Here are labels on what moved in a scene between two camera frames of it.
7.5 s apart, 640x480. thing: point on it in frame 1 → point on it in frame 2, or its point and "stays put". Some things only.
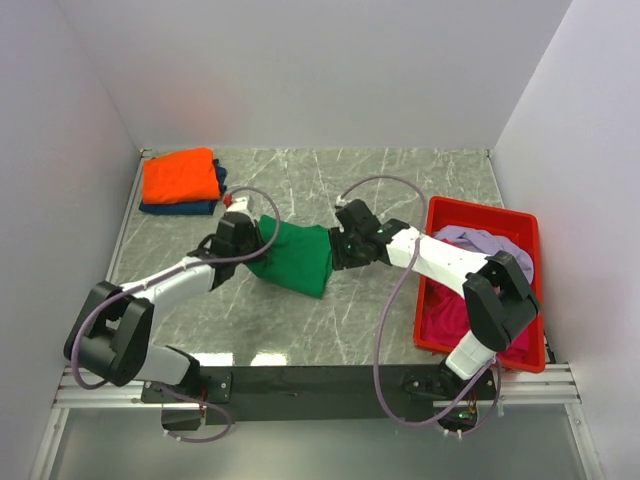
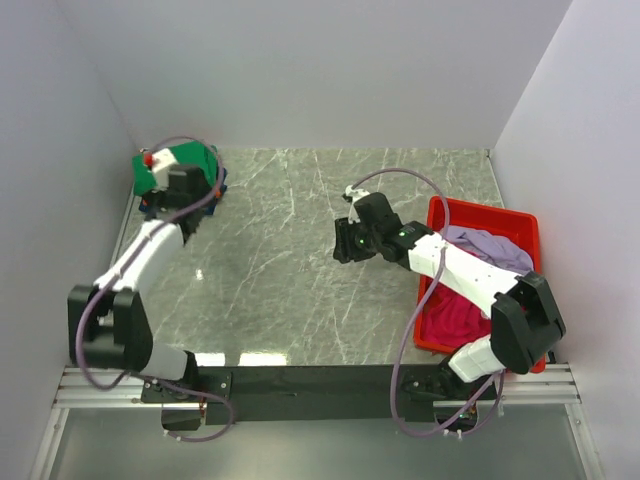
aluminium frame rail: (123, 395) stays put
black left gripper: (254, 231) → (157, 199)
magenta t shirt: (444, 321) stays put
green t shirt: (301, 261) → (192, 154)
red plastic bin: (444, 212) stays put
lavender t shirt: (483, 242) stays put
